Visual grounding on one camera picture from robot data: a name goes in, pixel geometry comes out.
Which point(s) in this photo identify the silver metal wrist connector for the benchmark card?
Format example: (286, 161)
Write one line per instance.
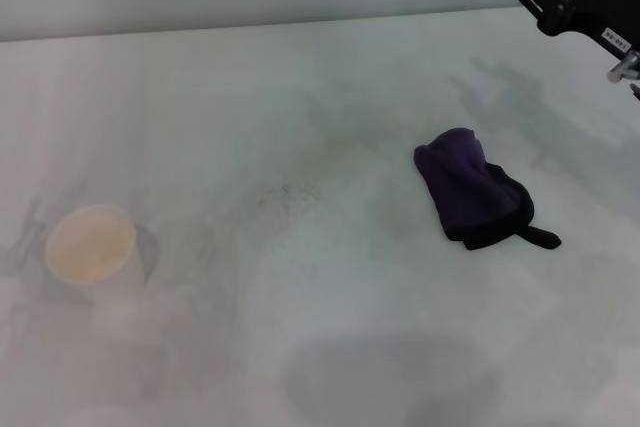
(625, 67)

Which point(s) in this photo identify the purple rag with black trim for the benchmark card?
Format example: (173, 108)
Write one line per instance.
(470, 187)

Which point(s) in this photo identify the white paper cup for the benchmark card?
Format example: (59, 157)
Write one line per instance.
(92, 247)

